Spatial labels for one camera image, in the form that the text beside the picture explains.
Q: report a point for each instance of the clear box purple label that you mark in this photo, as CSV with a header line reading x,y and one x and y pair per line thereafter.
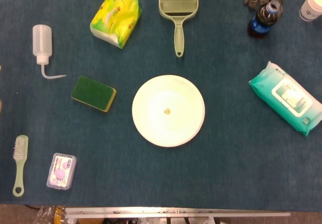
x,y
61,171

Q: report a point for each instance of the pale green plastic dustpan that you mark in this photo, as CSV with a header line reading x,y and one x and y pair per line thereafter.
x,y
179,35

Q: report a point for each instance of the pale green scrub brush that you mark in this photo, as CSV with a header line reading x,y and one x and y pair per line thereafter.
x,y
20,163

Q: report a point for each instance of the yellow green tissue pack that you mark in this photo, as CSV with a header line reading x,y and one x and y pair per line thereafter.
x,y
115,17

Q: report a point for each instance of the crinkled clear plastic bag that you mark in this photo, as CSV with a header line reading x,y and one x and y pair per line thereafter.
x,y
47,215

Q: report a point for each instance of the stacked white paper cups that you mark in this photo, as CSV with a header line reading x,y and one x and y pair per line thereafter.
x,y
312,5

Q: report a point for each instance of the white round plate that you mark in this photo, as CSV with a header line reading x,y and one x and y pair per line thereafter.
x,y
176,125

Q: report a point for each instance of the cola bottle blue label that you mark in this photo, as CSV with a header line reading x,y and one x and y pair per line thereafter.
x,y
261,20

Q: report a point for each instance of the teal felt table cover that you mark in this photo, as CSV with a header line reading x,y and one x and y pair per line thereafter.
x,y
226,171

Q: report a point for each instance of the translucent white squeeze bottle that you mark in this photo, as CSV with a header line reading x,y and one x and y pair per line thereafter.
x,y
41,40

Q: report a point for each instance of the green yellow sponge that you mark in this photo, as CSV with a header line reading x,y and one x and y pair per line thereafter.
x,y
91,93

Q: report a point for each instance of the aluminium frame rail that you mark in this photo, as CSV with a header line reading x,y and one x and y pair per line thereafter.
x,y
176,211

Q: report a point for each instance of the teal wet wipes pack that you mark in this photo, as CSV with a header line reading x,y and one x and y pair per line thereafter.
x,y
276,98

